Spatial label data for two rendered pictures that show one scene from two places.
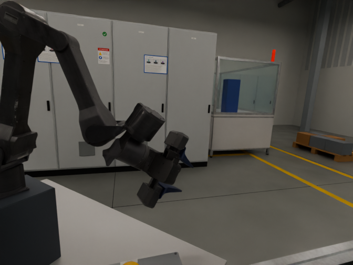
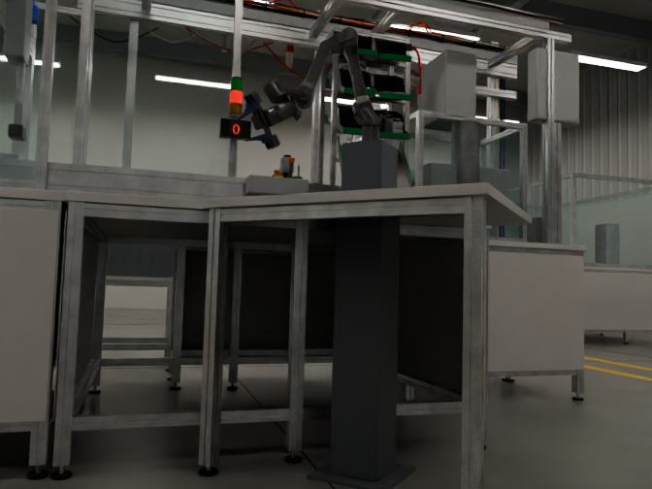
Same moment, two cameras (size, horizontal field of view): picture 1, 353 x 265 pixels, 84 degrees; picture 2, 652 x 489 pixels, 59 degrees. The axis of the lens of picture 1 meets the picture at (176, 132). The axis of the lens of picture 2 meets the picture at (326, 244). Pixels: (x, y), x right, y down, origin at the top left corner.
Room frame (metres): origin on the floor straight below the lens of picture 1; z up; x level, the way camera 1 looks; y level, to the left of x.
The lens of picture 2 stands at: (2.28, 0.20, 0.60)
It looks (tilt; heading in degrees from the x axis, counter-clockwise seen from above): 4 degrees up; 179
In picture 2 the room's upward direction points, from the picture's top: 2 degrees clockwise
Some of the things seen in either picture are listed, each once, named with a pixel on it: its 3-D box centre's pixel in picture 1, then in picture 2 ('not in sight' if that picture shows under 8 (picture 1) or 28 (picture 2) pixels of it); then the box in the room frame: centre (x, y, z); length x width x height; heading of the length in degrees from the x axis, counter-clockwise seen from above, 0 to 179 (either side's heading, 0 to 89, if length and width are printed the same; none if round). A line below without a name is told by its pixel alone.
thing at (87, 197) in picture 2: not in sight; (261, 229); (-0.35, -0.03, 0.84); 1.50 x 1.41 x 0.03; 106
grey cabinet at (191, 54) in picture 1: (185, 102); not in sight; (3.51, -0.14, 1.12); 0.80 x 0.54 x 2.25; 105
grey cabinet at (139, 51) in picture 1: (139, 101); not in sight; (3.30, 0.63, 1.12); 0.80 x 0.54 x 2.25; 105
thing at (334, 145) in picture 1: (326, 144); not in sight; (4.66, -3.66, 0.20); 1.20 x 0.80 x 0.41; 15
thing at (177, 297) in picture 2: not in sight; (348, 311); (-1.40, 0.45, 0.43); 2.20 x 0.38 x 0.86; 106
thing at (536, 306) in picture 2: not in sight; (466, 317); (-1.07, 1.12, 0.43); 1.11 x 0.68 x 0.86; 106
